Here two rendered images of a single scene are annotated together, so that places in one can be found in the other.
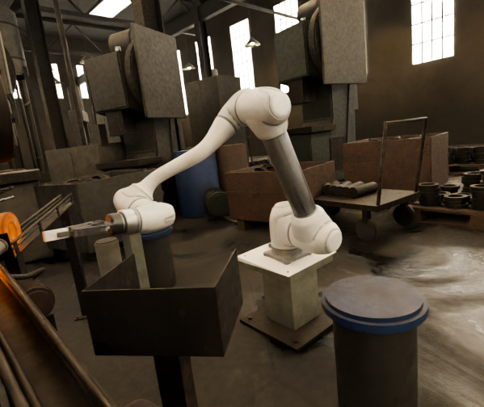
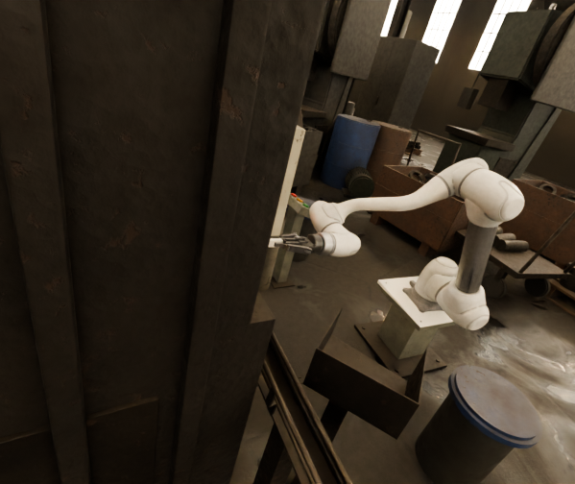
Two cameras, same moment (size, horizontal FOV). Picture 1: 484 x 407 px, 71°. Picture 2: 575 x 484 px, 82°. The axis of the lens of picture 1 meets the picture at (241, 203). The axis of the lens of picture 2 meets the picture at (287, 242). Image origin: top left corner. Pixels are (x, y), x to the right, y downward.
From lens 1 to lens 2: 51 cm
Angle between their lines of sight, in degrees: 19
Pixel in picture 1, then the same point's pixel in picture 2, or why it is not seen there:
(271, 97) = (510, 200)
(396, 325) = (509, 441)
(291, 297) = (410, 336)
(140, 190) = (339, 214)
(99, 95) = not seen: hidden behind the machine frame
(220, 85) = (416, 53)
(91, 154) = not seen: hidden behind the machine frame
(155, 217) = (346, 249)
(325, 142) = (491, 160)
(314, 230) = (467, 307)
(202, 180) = (354, 156)
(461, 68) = not seen: outside the picture
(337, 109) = (526, 130)
